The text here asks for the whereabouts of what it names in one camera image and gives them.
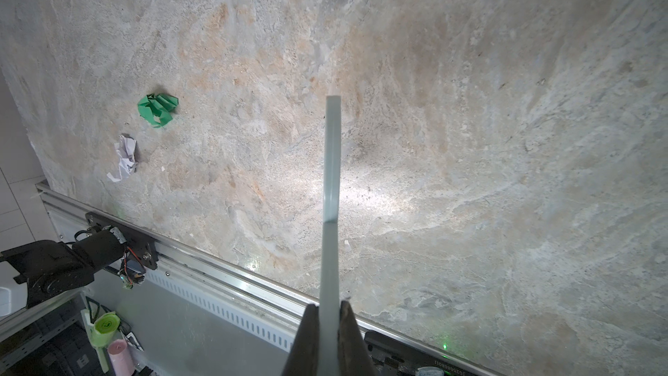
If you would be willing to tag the pale green hand brush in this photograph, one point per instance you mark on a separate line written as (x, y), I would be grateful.
(329, 302)

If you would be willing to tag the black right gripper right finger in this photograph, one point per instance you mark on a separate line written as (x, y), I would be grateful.
(352, 352)

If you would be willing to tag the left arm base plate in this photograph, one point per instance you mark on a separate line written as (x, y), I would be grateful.
(133, 238)

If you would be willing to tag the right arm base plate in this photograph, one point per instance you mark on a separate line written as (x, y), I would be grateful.
(392, 357)

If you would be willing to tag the green crumpled paper scrap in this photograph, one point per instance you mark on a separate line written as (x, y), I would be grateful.
(157, 109)

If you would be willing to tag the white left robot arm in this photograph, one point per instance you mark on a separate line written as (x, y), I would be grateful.
(48, 268)

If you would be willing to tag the white paper scrap front left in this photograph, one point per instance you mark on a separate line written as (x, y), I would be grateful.
(126, 150)

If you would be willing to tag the aluminium front rail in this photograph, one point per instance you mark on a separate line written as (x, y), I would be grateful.
(247, 300)

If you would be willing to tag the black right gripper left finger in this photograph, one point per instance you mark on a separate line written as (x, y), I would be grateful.
(303, 357)

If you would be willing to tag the left circuit board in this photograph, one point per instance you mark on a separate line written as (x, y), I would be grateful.
(132, 271)

